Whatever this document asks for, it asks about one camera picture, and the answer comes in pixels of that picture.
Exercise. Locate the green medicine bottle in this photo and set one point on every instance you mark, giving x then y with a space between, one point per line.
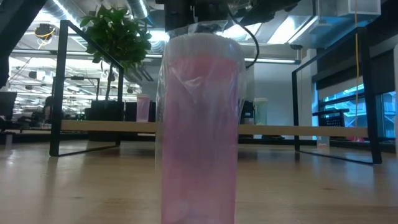
260 112

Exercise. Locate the large pink plastic cup stack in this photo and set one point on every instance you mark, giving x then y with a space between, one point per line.
199 140

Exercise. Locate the clear medicine bottle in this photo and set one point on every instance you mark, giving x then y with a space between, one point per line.
322 142

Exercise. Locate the green potted plant black pot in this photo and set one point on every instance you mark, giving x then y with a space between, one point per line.
118 37

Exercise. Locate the white ceiling box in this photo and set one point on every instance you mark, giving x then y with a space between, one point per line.
357 7

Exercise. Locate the black perforated basket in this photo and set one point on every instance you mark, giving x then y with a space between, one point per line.
334 119

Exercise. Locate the person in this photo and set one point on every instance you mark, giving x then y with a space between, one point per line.
47 107

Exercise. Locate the silver ventilation duct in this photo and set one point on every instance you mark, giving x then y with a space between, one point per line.
140 7

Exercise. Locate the dome security camera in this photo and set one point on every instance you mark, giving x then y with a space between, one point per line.
296 46

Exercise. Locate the black background rig frame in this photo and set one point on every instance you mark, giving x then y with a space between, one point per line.
77 77

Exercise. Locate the wooden shelf black metal frame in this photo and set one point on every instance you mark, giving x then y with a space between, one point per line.
102 126

